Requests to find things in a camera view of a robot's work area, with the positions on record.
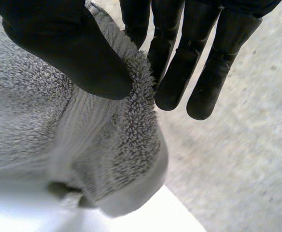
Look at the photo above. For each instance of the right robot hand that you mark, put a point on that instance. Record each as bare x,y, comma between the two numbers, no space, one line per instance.
68,46

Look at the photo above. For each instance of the grey towel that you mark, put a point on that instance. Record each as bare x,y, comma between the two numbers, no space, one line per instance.
88,135

